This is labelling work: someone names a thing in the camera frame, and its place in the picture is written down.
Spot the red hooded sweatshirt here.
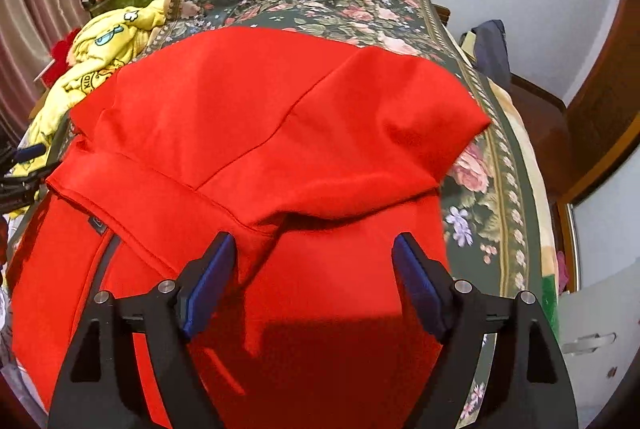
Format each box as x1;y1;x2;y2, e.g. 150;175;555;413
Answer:
8;27;489;428

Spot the floral green bedspread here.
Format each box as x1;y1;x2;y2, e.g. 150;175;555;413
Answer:
144;0;561;429

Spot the small red cloth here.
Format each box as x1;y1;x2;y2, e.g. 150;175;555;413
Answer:
39;28;80;89

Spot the white drawer cabinet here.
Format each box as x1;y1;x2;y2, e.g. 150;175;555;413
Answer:
559;263;639;428

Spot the yellow cartoon print garment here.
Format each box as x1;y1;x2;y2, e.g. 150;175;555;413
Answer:
8;0;170;220

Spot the striped maroon beige curtain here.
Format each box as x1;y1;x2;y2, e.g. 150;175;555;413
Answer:
0;0;97;145

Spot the dark blue hanging cloth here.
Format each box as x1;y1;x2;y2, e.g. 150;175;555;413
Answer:
471;19;512;92

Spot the brown wooden door frame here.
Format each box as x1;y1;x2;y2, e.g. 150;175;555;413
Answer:
511;0;639;291

